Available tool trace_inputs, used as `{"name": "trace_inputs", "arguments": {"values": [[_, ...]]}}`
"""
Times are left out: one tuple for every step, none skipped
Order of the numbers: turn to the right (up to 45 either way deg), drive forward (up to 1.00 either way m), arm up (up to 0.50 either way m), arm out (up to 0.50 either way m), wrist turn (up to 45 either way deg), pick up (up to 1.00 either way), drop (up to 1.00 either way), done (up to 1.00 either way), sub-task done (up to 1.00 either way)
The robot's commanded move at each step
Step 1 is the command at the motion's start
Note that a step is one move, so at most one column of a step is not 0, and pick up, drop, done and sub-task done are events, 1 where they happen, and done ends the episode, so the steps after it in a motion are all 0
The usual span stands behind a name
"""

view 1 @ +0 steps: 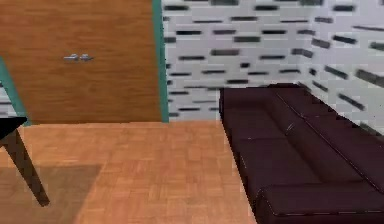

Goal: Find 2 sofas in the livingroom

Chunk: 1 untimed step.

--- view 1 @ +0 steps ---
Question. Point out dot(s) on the brown wooden room door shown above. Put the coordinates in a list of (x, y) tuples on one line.
[(86, 90)]

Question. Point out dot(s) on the dark maroon leather sofa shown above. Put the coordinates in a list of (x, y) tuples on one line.
[(300, 156)]

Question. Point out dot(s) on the black table with brown legs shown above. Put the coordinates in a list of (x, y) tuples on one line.
[(20, 156)]

